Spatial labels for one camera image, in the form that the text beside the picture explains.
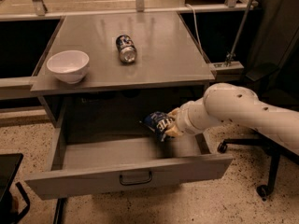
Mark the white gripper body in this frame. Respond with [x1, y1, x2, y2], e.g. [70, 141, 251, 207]
[175, 105, 202, 135]

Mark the black drawer handle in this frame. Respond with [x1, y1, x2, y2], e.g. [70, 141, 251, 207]
[119, 171, 152, 187]

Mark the white cable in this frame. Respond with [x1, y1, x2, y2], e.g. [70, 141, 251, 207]
[184, 3, 204, 56]

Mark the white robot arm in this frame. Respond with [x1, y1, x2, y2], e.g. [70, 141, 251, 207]
[165, 83, 299, 154]

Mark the black chair at left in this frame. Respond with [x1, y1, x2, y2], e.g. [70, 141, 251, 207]
[0, 153, 31, 224]

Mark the black office chair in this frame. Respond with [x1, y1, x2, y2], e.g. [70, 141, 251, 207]
[217, 63, 299, 201]

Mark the white bowl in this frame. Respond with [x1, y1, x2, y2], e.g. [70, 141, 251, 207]
[47, 50, 90, 84]

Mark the grey metal cabinet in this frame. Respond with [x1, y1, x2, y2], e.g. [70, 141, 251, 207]
[30, 10, 216, 129]

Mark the blue soda can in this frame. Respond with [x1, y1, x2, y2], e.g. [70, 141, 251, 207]
[116, 35, 137, 63]

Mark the grey open top drawer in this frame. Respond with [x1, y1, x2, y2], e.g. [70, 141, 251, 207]
[25, 115, 233, 200]

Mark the grey metal rail frame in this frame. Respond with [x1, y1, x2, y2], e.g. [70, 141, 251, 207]
[0, 0, 260, 22]

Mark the metal clamp rod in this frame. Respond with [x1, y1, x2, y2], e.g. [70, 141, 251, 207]
[223, 0, 253, 67]

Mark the blue chip bag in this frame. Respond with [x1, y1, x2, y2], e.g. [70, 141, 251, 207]
[142, 111, 175, 142]

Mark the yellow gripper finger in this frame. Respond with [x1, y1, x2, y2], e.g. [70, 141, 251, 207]
[164, 124, 183, 137]
[167, 107, 179, 117]

